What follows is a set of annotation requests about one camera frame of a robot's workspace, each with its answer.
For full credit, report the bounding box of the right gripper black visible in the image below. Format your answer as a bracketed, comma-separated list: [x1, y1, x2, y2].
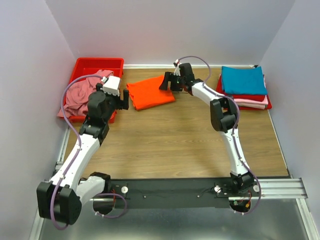
[157, 71, 185, 92]

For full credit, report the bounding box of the orange t-shirt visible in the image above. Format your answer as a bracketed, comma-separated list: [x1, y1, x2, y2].
[126, 75, 176, 111]

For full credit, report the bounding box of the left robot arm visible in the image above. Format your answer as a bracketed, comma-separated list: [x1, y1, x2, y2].
[36, 83, 129, 230]

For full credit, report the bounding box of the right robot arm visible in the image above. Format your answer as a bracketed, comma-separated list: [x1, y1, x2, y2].
[159, 60, 261, 196]

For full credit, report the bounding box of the dusty pink crumpled t-shirt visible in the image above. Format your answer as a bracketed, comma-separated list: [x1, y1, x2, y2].
[63, 77, 101, 118]

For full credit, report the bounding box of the red folded t-shirt upper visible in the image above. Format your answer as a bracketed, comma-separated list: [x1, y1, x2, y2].
[216, 74, 267, 102]

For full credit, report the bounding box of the red plastic bin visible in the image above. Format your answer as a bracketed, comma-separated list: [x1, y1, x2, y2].
[57, 57, 124, 123]

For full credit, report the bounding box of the blue folded t-shirt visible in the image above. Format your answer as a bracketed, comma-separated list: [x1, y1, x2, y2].
[221, 66, 268, 96]

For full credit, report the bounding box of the pink folded t-shirt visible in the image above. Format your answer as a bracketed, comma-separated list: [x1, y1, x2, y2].
[234, 96, 269, 110]

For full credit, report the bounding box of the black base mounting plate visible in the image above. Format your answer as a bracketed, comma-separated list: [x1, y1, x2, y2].
[110, 177, 258, 210]

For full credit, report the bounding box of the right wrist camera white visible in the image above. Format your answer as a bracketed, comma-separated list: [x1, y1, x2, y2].
[173, 59, 181, 77]

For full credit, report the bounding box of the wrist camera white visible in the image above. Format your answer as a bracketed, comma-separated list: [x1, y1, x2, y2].
[173, 59, 181, 77]
[101, 75, 121, 96]

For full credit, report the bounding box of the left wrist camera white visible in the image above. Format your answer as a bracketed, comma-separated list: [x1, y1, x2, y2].
[101, 75, 121, 96]

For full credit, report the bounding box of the aluminium rail frame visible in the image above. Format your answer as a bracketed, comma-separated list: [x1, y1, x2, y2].
[30, 127, 307, 240]

